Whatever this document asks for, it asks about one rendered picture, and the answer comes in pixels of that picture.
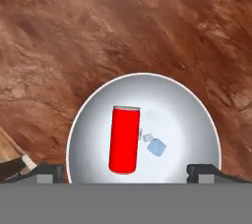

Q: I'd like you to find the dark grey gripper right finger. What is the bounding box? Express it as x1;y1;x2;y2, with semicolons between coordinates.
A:
186;163;252;185

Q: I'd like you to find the red soda can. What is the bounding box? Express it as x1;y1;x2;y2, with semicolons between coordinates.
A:
107;105;142;175

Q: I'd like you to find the white bowl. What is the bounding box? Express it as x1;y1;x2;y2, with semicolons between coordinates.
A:
65;72;222;185

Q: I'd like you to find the small clear ice cube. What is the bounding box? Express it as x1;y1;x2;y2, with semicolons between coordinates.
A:
142;133;155;142

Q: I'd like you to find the dark stool with white edge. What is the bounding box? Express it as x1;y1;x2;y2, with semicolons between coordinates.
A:
0;154;38;183

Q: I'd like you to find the large pale blue ice cube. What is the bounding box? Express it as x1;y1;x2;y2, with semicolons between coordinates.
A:
146;138;167;157

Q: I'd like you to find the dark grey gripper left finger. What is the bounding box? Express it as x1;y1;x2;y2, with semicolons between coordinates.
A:
7;161;66;185

